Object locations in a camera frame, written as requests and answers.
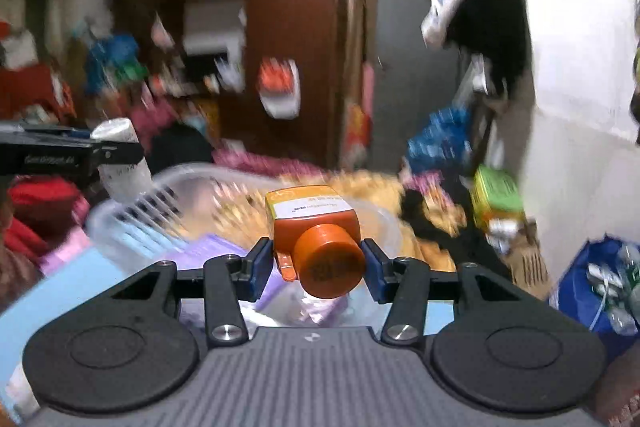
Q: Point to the brown wooden wardrobe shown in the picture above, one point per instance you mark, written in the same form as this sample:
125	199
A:
290	7

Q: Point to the light blue box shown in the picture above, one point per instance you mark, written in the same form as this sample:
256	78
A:
65	302

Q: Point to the cardboard box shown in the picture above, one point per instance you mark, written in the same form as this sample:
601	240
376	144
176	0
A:
527	264

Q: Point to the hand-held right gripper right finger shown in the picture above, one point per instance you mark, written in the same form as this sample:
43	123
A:
376	276

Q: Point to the grey door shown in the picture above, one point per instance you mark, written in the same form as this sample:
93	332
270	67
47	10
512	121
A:
415	57

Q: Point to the blue bag with bottles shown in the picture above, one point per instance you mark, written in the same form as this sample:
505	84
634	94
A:
595	277

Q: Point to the black hanging cloth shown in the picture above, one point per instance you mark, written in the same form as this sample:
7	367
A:
500	37

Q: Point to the orange and white packet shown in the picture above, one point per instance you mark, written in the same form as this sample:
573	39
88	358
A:
279	87

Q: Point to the blue crumpled plastic bag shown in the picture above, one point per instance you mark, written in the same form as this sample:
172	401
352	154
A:
440	137

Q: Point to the clear plastic basket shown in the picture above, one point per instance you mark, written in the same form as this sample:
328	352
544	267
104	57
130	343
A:
165	212

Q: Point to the green box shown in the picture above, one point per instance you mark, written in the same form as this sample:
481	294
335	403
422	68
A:
495	194

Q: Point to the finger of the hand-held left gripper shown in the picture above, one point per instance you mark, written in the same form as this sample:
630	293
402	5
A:
120	152

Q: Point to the orange bottle with orange cap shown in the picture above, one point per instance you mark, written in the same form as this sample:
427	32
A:
315	242

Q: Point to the red cloth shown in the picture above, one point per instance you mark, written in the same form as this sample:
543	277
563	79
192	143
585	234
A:
40	212

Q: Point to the white plastic bottle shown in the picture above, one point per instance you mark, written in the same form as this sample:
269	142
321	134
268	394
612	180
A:
122	177

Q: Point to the yellow printed blanket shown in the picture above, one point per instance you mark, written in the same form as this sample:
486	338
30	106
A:
380	192

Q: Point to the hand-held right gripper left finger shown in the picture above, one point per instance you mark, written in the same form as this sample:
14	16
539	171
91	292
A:
260	268

